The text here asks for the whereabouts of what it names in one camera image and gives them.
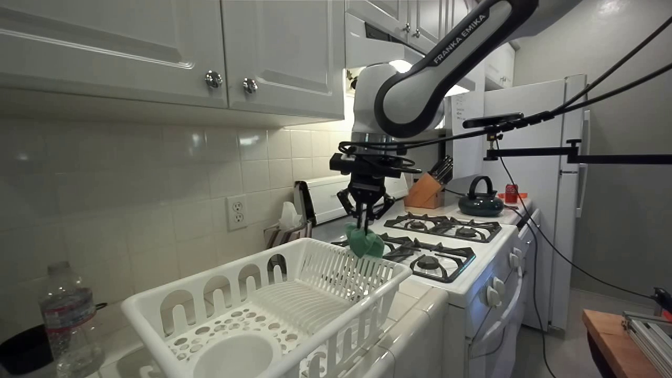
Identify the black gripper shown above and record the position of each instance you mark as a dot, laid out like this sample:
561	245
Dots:
366	180

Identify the green towel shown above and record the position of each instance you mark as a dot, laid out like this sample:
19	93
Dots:
364	245

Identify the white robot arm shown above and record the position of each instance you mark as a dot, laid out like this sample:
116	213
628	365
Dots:
407	103

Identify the white plastic dish rack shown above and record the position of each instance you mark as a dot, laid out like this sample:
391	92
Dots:
303	310

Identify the wooden knife block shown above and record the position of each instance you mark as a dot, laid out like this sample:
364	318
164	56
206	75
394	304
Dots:
427	192

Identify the black kettle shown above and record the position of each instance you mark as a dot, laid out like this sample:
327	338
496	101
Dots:
481	204

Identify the white gas stove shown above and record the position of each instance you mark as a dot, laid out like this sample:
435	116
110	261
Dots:
479	263

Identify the red cup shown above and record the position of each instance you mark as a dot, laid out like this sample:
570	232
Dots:
511	193

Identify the white refrigerator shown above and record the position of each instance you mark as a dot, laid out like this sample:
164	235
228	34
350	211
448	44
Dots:
556	187

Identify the wooden table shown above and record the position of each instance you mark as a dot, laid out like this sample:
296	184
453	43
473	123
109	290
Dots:
614	349

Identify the clear plastic water bottle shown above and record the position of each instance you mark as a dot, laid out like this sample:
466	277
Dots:
71	322

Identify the white upper cabinets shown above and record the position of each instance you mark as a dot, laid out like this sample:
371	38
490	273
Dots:
278	58

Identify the white wall outlet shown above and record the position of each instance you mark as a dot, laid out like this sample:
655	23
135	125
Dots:
237	213

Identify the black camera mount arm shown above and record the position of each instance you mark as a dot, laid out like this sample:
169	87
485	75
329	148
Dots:
498	125

